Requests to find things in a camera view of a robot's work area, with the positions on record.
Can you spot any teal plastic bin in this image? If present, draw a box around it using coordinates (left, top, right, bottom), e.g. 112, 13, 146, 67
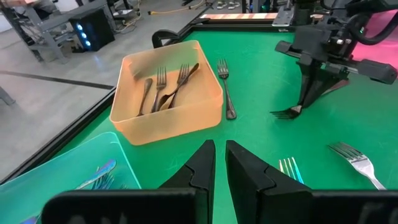
0, 131, 142, 224

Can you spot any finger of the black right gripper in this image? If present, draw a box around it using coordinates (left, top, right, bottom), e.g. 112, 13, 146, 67
274, 40, 315, 107
305, 58, 398, 109

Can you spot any pink plastic bin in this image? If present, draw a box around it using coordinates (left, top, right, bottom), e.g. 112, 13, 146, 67
351, 8, 398, 68

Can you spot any black clamp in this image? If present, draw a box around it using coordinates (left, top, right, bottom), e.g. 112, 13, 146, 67
151, 29, 182, 49

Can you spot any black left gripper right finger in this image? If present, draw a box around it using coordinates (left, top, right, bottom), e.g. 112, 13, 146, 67
225, 139, 398, 224

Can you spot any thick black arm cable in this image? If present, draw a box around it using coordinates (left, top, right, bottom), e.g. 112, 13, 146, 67
343, 12, 398, 47

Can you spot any cream-handled silver fork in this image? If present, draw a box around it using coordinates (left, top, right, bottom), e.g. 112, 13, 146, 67
328, 141, 387, 191

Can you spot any yellow floor cable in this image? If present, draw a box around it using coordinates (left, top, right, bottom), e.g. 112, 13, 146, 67
147, 0, 215, 16

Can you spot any orange plastic bin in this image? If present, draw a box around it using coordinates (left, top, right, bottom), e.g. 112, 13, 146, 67
109, 39, 224, 146

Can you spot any grey metal desk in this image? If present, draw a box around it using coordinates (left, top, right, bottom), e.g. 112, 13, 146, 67
0, 0, 109, 63

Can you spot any grey metal bracket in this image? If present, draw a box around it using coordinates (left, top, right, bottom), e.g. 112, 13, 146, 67
272, 5, 295, 28

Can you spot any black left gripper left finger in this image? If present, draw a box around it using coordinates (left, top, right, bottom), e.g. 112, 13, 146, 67
41, 139, 216, 224

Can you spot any black computer tower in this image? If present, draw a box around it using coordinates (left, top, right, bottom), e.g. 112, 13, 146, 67
68, 7, 116, 53

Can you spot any green table mat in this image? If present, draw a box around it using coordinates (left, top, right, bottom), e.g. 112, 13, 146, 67
54, 29, 398, 224

